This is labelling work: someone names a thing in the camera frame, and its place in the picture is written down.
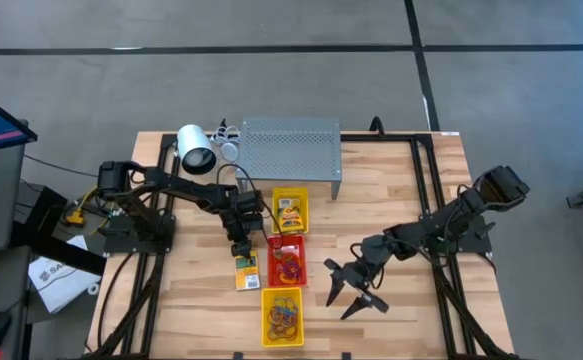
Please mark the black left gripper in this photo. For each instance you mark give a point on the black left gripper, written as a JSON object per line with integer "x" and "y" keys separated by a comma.
{"x": 243, "y": 225}

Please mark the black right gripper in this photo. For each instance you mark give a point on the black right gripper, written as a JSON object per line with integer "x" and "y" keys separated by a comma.
{"x": 363, "y": 277}

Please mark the yellow green crayon box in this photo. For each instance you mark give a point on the yellow green crayon box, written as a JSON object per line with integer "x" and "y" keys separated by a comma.
{"x": 247, "y": 272}
{"x": 285, "y": 202}
{"x": 291, "y": 220}

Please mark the red plastic slotted basket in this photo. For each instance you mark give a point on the red plastic slotted basket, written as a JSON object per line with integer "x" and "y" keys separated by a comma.
{"x": 271, "y": 277}

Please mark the blue rubber band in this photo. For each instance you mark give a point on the blue rubber band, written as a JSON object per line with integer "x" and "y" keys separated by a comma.
{"x": 286, "y": 314}

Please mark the red rubber band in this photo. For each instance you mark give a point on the red rubber band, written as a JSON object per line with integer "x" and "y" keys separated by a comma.
{"x": 276, "y": 332}
{"x": 271, "y": 315}

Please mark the yellow plastic slotted basket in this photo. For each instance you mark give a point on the yellow plastic slotted basket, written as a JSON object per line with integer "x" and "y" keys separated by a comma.
{"x": 302, "y": 195}
{"x": 266, "y": 340}

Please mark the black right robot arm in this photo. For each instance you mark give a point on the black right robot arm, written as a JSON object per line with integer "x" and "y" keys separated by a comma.
{"x": 446, "y": 220}

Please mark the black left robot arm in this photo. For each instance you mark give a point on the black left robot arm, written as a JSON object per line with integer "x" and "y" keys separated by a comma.
{"x": 171, "y": 187}

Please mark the white round puck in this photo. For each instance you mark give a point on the white round puck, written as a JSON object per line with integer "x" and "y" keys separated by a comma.
{"x": 229, "y": 151}

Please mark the white cylinder lamp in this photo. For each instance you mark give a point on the white cylinder lamp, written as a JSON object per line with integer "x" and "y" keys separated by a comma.
{"x": 197, "y": 150}

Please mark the grey perforated metal riser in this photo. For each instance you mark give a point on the grey perforated metal riser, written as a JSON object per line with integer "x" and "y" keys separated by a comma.
{"x": 289, "y": 150}

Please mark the small yellow tool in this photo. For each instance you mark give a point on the small yellow tool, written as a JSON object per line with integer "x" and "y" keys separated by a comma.
{"x": 75, "y": 217}

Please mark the white paper booklet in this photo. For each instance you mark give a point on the white paper booklet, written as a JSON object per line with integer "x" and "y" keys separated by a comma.
{"x": 61, "y": 280}

